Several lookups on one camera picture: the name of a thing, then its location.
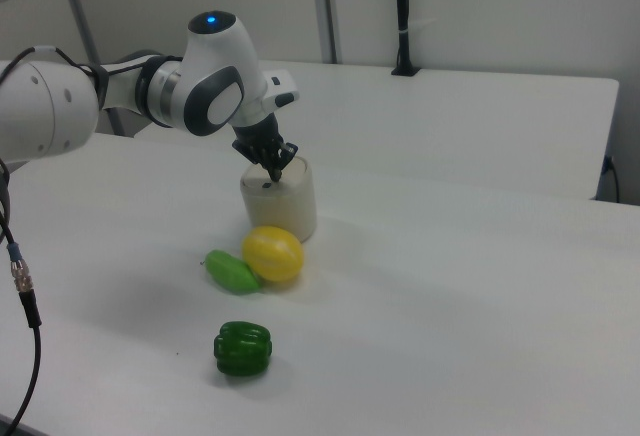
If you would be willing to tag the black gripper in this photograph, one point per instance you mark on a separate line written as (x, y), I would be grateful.
(260, 138)

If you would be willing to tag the cream garbage bin lid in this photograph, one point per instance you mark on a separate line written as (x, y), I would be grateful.
(295, 172)

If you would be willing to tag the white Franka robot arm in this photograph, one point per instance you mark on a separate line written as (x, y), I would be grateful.
(220, 66)

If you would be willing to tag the cream plastic garbage bin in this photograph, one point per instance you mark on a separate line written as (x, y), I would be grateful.
(280, 213)

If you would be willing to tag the yellow toy melon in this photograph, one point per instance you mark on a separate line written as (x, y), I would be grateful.
(272, 254)

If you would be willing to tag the light green toy fruit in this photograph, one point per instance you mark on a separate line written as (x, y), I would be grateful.
(230, 272)

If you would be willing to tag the white table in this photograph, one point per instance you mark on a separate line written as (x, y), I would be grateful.
(450, 121)

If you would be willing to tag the dark green toy bell pepper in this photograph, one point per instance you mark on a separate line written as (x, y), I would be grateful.
(243, 348)

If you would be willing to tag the grey partition post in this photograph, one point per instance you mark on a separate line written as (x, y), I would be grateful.
(80, 6)
(327, 6)

